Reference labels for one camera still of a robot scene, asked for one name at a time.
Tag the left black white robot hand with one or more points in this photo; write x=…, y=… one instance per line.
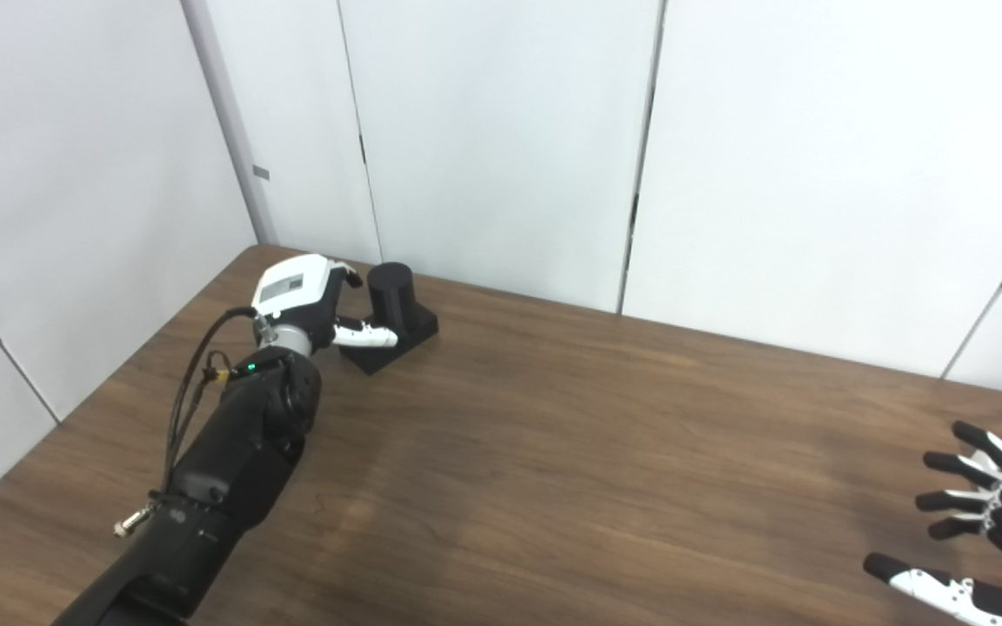
x=297, y=283

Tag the black peg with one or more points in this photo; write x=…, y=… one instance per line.
x=392, y=296

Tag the small gray wall tag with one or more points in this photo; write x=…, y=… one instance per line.
x=261, y=172

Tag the gray wall post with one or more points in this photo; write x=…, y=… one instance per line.
x=231, y=130

